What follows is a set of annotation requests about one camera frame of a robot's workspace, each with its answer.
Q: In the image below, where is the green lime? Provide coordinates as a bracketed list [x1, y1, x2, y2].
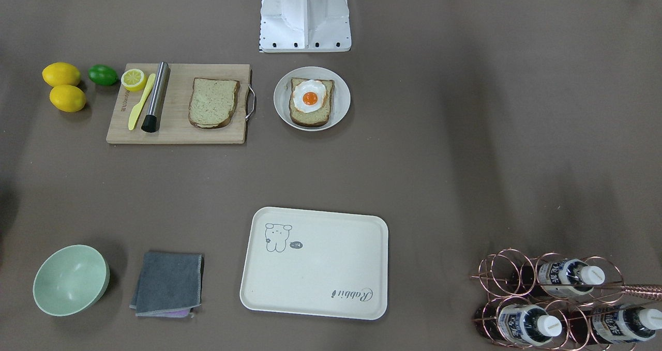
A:
[87, 64, 119, 86]

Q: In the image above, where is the cream rabbit tray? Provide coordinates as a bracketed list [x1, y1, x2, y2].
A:
[239, 207, 389, 321]

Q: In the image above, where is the yellow lemon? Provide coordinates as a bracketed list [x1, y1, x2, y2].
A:
[42, 62, 81, 87]
[49, 85, 87, 113]

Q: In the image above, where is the tea bottle upper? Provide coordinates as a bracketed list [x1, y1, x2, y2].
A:
[509, 258, 606, 299]

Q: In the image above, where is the mint green bowl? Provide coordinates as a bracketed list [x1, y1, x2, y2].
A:
[33, 245, 110, 316]

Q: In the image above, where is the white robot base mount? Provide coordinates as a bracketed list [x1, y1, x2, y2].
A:
[259, 0, 352, 53]

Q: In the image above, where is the yellow plastic knife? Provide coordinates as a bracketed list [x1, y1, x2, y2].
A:
[127, 73, 156, 130]

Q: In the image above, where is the fried egg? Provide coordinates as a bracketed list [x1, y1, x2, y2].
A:
[291, 78, 329, 114]

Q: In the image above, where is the steel muddler black tip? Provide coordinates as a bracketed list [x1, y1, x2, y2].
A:
[141, 62, 171, 133]

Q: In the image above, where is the tea bottle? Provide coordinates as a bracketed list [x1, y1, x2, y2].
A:
[473, 304, 563, 347]
[509, 258, 606, 299]
[566, 306, 661, 345]

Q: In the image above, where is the yellow lemon lower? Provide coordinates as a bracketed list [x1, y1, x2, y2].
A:
[49, 85, 87, 113]

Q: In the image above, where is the wooden cutting board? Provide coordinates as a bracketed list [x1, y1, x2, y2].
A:
[106, 63, 257, 145]

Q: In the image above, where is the half cut lemon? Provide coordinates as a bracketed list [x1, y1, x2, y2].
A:
[121, 68, 147, 92]

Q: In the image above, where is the copper wire bottle rack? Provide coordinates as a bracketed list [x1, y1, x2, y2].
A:
[472, 248, 660, 350]

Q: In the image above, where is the plain bread slice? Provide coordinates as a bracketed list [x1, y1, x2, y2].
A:
[188, 78, 240, 129]

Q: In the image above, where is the white round plate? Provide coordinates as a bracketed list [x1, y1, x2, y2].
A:
[273, 66, 352, 131]

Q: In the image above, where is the grey folded cloth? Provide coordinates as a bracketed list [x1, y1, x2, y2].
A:
[129, 251, 204, 318]

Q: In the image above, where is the yellow lemon upper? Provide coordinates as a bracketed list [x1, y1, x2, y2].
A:
[42, 62, 81, 87]

